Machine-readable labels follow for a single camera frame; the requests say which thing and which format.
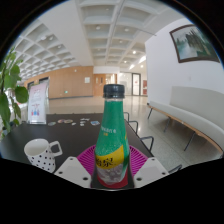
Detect white polka-dot mug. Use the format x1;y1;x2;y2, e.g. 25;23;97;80
23;138;64;174

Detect acrylic table sign stand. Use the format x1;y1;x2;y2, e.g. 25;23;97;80
27;82;50;125

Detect flat round red coaster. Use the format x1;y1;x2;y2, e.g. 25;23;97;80
96;173;130;190

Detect green leafy potted plant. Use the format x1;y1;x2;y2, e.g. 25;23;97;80
0;46;30;135

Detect green plastic drink bottle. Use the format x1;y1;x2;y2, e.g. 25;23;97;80
94;83;131;188

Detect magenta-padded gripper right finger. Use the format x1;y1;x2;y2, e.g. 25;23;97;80
127;145;170;190

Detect long white bench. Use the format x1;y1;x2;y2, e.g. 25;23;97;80
146;85;224;155

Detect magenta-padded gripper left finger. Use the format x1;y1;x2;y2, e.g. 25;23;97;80
54;144;98;190

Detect framed landscape painting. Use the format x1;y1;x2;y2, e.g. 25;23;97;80
169;24;221;64

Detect ceiling lights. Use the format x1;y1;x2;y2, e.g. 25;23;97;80
94;24;148;69

